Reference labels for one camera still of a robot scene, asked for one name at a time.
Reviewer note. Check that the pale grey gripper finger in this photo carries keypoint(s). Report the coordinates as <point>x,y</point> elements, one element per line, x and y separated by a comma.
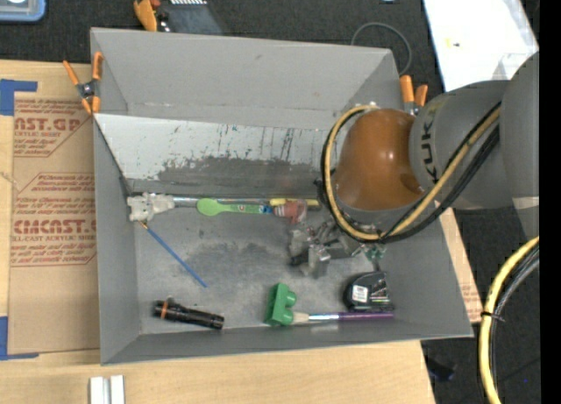
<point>299,241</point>
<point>317,264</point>

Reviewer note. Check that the red and white small bottle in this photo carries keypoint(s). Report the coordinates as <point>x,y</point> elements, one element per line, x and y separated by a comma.
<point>291,211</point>

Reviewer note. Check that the yellow stick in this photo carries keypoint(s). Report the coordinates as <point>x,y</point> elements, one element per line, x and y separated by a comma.
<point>307,202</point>

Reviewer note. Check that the green toy brick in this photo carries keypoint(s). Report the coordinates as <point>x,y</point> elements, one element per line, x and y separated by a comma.
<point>280,306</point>

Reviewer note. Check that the black tape measure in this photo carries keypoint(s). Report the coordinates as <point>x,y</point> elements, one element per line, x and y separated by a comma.
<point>368,292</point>

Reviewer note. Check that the purple paintbrush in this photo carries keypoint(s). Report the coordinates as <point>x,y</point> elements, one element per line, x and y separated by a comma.
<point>350,316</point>

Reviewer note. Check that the green plastic spoon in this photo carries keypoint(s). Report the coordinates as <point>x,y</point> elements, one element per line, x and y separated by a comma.
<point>215,207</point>

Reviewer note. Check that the thin blue stick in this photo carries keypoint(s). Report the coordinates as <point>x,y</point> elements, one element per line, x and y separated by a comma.
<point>175,255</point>

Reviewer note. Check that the black flashlight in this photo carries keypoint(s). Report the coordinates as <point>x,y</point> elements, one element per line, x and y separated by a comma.
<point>188,314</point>

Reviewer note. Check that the grey metal bin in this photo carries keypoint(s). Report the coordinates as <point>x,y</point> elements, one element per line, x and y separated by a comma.
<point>245,78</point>

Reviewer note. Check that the brown cardboard board red print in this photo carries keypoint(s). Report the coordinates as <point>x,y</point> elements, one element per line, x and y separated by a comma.
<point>52,218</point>

